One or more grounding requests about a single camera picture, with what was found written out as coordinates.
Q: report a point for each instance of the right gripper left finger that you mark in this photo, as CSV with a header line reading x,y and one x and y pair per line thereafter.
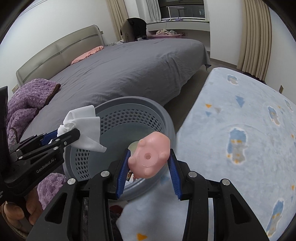
x,y
122,172

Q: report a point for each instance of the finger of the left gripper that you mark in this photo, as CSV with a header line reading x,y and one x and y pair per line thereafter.
x,y
62,141
43,139

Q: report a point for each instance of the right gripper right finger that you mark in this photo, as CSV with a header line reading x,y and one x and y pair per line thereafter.
x,y
176,174

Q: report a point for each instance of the pink pig toy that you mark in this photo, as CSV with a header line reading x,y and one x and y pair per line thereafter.
x,y
150,155

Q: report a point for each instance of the red cream snack wrapper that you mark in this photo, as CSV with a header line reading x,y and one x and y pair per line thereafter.
x,y
130,177

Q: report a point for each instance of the left hand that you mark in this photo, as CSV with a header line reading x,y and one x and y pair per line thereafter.
x,y
14,214

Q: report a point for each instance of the purple fleece blanket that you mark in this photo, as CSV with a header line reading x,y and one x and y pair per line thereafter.
x,y
18,112

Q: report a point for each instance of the grey plastic waste basket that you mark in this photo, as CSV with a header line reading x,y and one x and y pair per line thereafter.
x,y
123,121

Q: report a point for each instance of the beige bed headboard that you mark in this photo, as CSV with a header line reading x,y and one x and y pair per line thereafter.
x,y
59,55

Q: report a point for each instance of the pink pillow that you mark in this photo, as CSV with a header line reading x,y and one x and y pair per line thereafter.
x,y
87,54

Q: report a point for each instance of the grey bed cover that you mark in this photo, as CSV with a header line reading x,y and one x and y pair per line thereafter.
x,y
156,69

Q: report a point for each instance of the black chair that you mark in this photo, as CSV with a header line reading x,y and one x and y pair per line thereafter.
x,y
133,29

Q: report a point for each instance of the beige curtain right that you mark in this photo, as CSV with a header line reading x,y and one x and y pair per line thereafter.
x,y
256,39

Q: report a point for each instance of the beige curtain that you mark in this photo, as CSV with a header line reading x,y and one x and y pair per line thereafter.
x,y
118,13
256,39

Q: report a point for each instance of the beige curtain left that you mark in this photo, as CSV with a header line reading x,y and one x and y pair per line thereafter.
x,y
118,13

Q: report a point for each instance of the white window desk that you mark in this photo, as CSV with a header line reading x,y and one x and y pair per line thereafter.
x,y
189,29

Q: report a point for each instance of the white sheer curtain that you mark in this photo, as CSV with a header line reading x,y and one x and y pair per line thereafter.
x,y
152,11

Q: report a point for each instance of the wall socket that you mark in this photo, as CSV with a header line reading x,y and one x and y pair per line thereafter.
x,y
281,89

